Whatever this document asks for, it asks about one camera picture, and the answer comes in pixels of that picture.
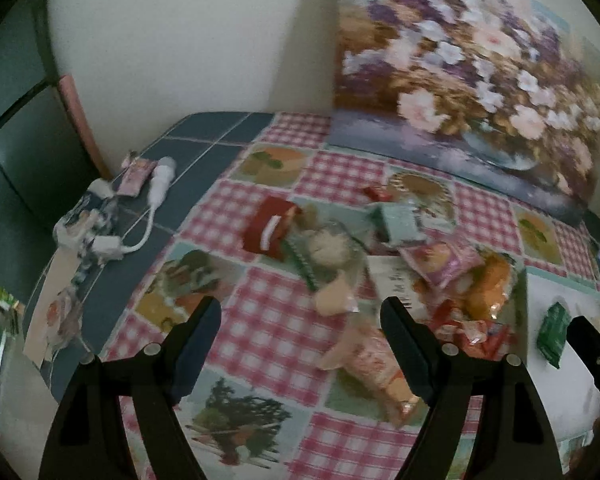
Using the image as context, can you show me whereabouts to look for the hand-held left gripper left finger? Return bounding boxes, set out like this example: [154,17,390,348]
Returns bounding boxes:
[37,296,222,480]

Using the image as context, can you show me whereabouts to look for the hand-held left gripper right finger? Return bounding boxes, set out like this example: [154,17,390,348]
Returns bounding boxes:
[381,297,563,480]

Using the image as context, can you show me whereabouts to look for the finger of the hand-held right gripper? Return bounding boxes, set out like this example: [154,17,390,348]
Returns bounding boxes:
[567,315,600,417]

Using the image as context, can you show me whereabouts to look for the dark green snack packet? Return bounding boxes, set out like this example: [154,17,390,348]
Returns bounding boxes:
[537,302,572,369]

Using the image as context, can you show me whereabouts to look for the red snack packet white stripe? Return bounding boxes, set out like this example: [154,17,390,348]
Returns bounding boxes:
[243,197,301,261]

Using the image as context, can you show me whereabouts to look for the long pink orange snack packet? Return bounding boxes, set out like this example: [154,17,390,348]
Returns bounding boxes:
[320,327,423,428]

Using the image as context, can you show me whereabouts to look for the white paper sheet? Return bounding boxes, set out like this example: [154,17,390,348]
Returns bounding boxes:
[524,270,600,441]

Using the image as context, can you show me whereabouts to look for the white booklet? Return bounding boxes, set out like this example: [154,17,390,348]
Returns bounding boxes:
[368,256,423,313]

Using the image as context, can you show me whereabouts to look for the pink checkered printed tablecloth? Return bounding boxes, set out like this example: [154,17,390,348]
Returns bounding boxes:
[100,112,600,480]

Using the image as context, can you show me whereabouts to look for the peach snack packet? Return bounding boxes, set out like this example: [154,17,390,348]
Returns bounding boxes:
[314,278,363,317]

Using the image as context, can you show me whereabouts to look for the clear bag white snack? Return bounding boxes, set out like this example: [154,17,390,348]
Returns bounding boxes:
[302,222,363,273]

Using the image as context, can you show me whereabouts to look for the green striped snack packet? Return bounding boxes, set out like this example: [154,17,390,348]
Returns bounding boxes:
[283,239,322,292]

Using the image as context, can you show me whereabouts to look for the white plug adapter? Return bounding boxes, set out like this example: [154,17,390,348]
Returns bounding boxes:
[92,236,125,261]

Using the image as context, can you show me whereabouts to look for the blue white patterned bag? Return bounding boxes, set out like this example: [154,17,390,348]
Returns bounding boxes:
[54,179,122,262]

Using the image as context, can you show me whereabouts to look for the pink snack bar packet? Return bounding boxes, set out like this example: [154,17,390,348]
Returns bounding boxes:
[117,159,157,197]

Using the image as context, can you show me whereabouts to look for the blue plaid bed sheet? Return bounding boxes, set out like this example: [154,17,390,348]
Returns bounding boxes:
[25,112,276,402]

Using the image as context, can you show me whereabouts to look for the pink board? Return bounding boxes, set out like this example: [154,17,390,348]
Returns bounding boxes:
[59,74,112,177]

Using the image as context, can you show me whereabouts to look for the floral painting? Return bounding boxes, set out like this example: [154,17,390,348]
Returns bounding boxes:
[327,0,600,227]

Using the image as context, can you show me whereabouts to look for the white handheld device with cable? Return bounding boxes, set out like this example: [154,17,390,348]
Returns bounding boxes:
[122,157,177,253]

